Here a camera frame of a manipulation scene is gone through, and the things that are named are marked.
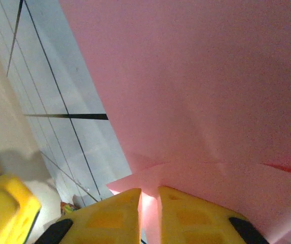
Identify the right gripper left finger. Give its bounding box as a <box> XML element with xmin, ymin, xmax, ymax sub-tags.
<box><xmin>35</xmin><ymin>187</ymin><xmax>142</xmax><ymax>244</ymax></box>

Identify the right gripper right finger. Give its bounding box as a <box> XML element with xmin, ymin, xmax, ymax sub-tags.
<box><xmin>157</xmin><ymin>186</ymin><xmax>270</xmax><ymax>244</ymax></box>

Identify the pink paper sheet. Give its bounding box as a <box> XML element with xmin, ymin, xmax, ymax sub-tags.
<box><xmin>58</xmin><ymin>0</ymin><xmax>291</xmax><ymax>244</ymax></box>

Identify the colourful fruit candy packet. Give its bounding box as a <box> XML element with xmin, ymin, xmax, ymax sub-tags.
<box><xmin>60</xmin><ymin>201</ymin><xmax>79</xmax><ymax>216</ymax></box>

